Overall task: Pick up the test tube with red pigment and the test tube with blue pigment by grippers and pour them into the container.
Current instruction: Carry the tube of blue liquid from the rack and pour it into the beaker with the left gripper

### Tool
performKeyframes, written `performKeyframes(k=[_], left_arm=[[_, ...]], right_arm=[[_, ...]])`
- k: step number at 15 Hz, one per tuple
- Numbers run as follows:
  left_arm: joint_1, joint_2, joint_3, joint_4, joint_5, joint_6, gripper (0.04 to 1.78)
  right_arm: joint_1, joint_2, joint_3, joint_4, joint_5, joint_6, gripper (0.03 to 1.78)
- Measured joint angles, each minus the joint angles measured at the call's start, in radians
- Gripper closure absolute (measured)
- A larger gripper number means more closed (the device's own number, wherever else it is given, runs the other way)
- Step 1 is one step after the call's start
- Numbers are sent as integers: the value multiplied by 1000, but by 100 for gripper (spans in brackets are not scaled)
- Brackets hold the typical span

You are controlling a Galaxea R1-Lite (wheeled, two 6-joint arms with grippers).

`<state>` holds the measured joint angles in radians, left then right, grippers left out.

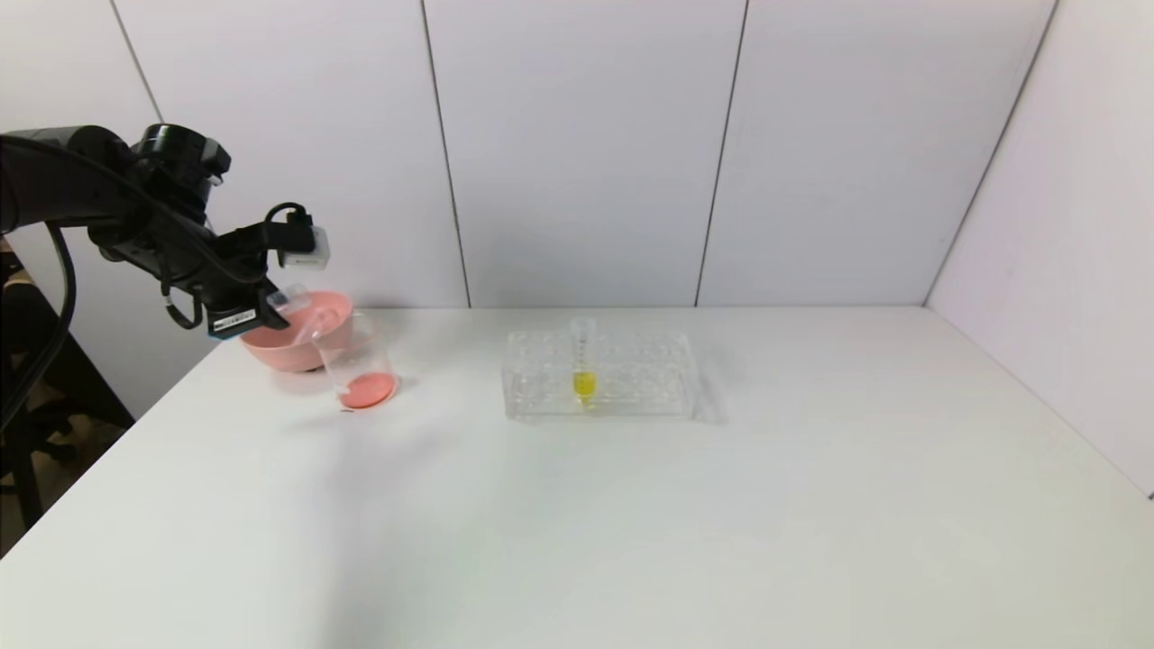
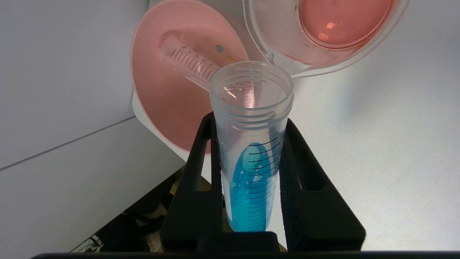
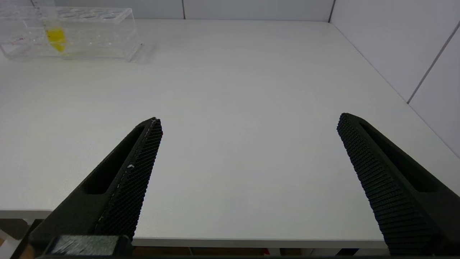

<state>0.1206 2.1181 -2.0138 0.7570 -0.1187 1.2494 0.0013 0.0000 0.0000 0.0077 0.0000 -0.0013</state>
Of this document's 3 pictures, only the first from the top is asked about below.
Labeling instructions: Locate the test tube with blue pigment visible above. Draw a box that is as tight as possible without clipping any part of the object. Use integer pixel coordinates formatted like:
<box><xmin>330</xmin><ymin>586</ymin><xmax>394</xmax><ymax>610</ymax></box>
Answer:
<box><xmin>267</xmin><ymin>284</ymin><xmax>313</xmax><ymax>318</ymax></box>

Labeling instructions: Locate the test tube with yellow pigment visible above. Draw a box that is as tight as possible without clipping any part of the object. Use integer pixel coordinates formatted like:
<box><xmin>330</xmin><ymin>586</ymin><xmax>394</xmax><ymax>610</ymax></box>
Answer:
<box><xmin>569</xmin><ymin>317</ymin><xmax>600</xmax><ymax>405</ymax></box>

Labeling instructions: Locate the clear acrylic test tube rack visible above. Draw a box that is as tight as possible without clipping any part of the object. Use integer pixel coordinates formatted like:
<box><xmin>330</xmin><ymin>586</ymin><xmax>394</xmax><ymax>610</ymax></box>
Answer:
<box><xmin>501</xmin><ymin>328</ymin><xmax>701</xmax><ymax>423</ymax></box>

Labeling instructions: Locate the clear glass beaker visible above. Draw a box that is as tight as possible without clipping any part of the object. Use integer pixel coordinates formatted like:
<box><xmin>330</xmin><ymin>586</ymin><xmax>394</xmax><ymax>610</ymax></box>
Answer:
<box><xmin>310</xmin><ymin>312</ymin><xmax>400</xmax><ymax>413</ymax></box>

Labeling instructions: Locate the pink bowl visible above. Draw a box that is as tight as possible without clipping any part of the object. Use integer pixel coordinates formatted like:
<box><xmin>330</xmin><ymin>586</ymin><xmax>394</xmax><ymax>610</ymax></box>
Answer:
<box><xmin>238</xmin><ymin>290</ymin><xmax>356</xmax><ymax>374</ymax></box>

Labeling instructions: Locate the dark chair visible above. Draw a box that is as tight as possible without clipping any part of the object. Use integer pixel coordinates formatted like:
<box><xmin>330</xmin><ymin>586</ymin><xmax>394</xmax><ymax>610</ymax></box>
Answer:
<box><xmin>0</xmin><ymin>252</ymin><xmax>136</xmax><ymax>535</ymax></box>

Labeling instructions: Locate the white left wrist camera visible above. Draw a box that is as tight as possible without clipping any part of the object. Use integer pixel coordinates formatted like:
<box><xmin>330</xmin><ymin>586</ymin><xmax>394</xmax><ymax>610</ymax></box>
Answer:
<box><xmin>278</xmin><ymin>225</ymin><xmax>331</xmax><ymax>271</ymax></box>

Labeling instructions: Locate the thin black camera cable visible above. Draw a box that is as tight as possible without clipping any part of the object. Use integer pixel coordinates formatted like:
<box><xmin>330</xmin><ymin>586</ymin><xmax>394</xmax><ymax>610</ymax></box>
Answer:
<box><xmin>264</xmin><ymin>202</ymin><xmax>315</xmax><ymax>237</ymax></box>

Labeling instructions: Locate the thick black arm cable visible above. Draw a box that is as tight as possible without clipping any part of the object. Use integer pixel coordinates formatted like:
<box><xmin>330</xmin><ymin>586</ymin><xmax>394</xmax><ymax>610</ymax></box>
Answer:
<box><xmin>0</xmin><ymin>225</ymin><xmax>78</xmax><ymax>434</ymax></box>

